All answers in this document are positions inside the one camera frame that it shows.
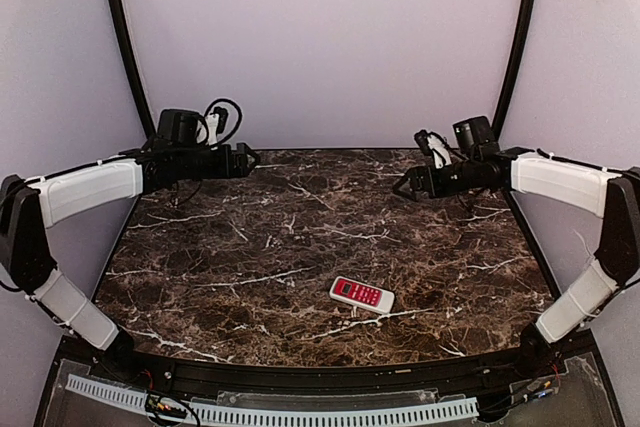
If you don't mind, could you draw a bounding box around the white remote control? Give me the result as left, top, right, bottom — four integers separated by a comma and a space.
329, 276, 395, 314

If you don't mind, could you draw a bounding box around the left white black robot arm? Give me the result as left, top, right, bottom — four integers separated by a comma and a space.
1, 99, 260, 370

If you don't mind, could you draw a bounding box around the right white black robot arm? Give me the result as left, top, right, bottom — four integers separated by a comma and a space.
392, 116, 639, 377

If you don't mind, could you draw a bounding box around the green circuit board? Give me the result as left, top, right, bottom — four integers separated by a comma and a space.
144, 394, 187, 420

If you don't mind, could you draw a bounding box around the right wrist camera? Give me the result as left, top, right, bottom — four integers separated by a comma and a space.
414, 129, 452, 169

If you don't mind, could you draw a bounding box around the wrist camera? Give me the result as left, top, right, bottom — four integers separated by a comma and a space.
203, 98, 243, 148
414, 129, 452, 169

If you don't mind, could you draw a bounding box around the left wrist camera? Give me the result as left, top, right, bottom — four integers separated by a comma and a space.
203, 98, 243, 148

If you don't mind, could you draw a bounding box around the white slotted cable duct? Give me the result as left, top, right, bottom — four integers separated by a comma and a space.
65, 374, 479, 426

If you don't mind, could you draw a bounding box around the black front rail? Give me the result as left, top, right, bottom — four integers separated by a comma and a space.
133, 349, 520, 394

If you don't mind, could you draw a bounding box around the left black frame post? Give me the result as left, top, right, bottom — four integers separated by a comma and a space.
107, 0, 156, 138

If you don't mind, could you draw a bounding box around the black frame post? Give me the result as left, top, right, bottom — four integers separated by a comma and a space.
491, 0, 535, 139
107, 0, 156, 138

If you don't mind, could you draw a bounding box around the right black frame post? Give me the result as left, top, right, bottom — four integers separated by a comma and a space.
491, 0, 535, 139

